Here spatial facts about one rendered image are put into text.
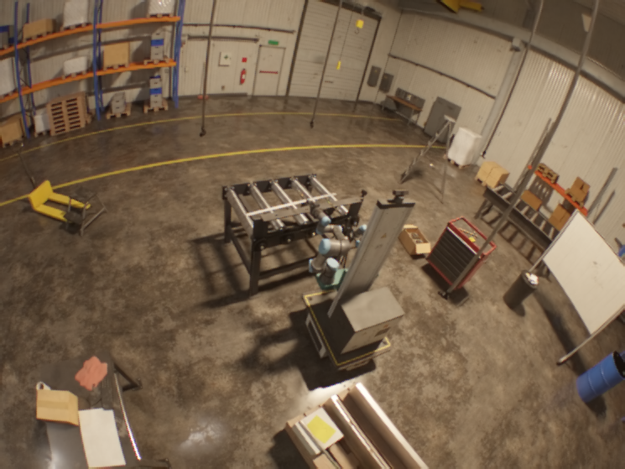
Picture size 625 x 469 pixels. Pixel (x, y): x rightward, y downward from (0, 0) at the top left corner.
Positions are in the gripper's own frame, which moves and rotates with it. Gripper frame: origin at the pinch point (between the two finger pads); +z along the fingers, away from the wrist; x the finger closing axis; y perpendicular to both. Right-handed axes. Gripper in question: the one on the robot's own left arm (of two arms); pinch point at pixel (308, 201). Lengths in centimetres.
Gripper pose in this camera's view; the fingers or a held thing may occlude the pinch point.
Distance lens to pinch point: 248.9
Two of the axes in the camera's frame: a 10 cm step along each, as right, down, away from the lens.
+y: -8.3, 2.1, -5.1
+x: -2.0, 7.4, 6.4
